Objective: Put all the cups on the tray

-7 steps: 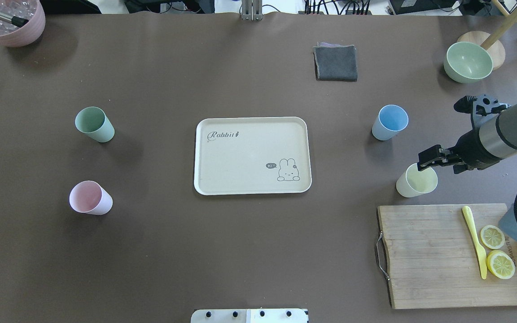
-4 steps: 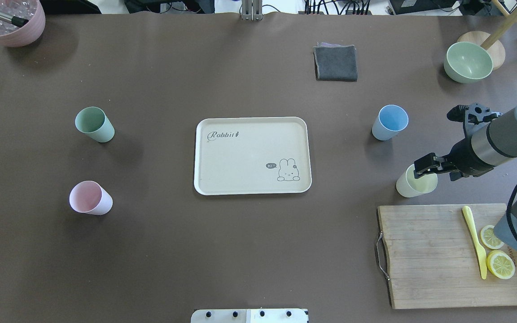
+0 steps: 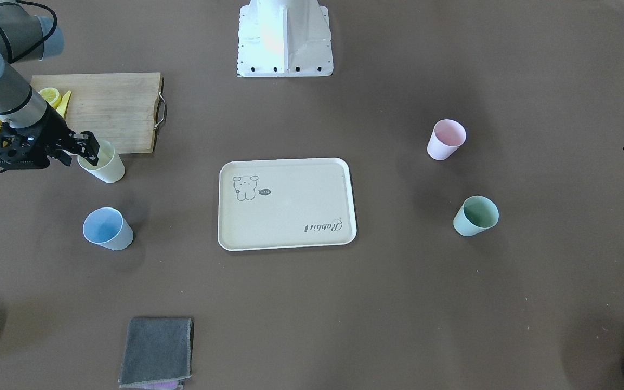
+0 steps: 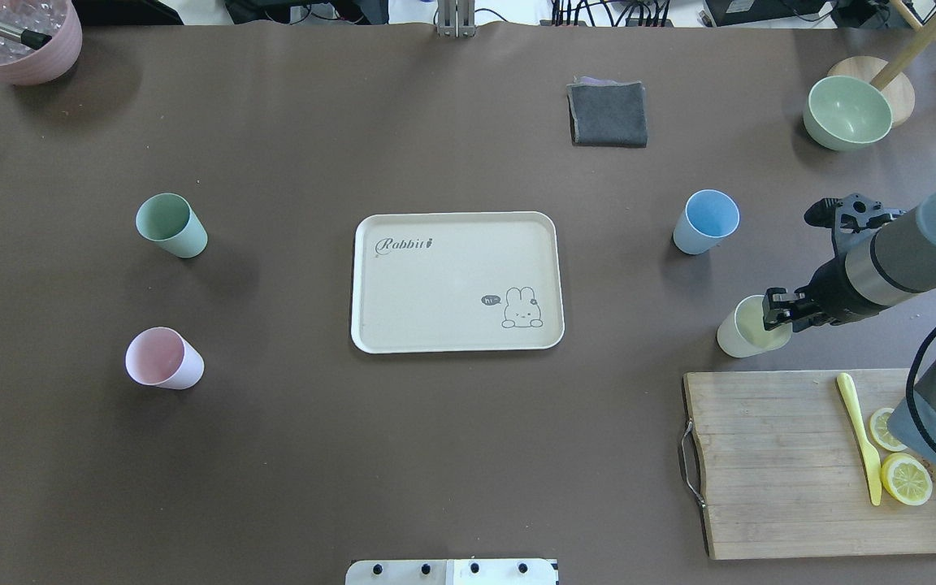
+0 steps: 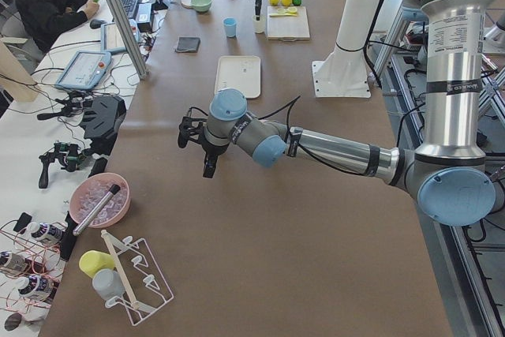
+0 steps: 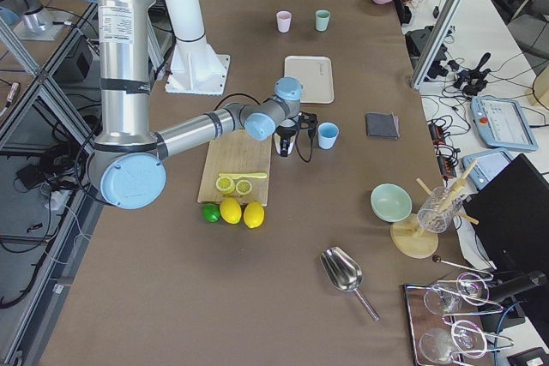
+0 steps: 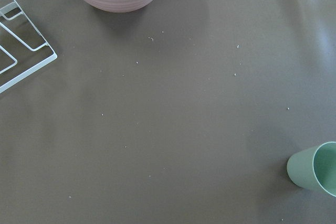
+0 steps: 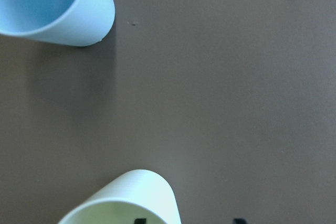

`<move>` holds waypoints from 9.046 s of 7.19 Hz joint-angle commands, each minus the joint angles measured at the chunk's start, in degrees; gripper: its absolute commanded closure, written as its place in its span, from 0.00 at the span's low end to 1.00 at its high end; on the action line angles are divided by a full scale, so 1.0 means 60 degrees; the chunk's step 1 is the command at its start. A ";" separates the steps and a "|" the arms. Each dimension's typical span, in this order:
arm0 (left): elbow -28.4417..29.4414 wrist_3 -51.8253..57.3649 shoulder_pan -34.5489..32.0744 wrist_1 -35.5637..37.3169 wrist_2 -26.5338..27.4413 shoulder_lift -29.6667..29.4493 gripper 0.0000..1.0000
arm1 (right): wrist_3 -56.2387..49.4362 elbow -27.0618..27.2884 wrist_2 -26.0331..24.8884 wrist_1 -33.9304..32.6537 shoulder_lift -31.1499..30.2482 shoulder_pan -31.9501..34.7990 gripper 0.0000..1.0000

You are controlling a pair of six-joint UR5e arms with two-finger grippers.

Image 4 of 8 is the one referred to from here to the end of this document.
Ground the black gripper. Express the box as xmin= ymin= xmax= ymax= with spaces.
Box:
xmin=764 ymin=193 xmax=908 ymax=332

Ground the cream yellow cup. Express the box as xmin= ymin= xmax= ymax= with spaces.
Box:
xmin=717 ymin=295 xmax=794 ymax=358

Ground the pink cup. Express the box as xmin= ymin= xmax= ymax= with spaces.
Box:
xmin=125 ymin=327 xmax=205 ymax=390

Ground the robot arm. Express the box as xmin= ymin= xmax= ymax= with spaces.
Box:
xmin=764 ymin=193 xmax=936 ymax=464

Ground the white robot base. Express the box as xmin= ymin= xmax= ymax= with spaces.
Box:
xmin=345 ymin=557 xmax=560 ymax=584

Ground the cream rabbit tray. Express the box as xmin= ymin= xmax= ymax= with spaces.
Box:
xmin=350 ymin=211 xmax=566 ymax=354

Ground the yellow plastic knife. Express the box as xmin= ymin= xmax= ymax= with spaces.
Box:
xmin=836 ymin=371 xmax=883 ymax=506

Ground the blue cup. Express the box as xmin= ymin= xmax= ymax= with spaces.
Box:
xmin=672 ymin=189 xmax=740 ymax=255

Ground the lemon slice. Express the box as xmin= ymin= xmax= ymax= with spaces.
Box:
xmin=868 ymin=407 xmax=908 ymax=453
xmin=880 ymin=453 xmax=934 ymax=506

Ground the green bowl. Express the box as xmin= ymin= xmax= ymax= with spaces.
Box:
xmin=803 ymin=76 xmax=894 ymax=152

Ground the grey folded cloth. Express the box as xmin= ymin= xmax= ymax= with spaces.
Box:
xmin=567 ymin=76 xmax=648 ymax=148

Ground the wooden cup stand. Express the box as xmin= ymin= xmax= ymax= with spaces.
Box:
xmin=828 ymin=1 xmax=936 ymax=128

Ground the green cup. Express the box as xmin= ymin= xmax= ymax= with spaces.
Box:
xmin=135 ymin=193 xmax=208 ymax=258

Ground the pink ice bowl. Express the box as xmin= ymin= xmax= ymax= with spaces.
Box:
xmin=0 ymin=1 xmax=83 ymax=85

